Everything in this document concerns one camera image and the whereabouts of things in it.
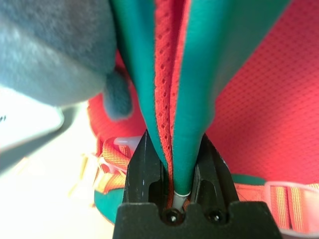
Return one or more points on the teal and orange backpack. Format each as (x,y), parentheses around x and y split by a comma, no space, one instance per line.
(261,112)

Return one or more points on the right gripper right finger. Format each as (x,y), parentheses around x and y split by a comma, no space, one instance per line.
(214,174)

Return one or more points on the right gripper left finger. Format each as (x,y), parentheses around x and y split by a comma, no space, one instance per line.
(142,169)

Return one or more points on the white Unitree pencil case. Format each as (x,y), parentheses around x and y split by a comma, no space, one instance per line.
(25,119)

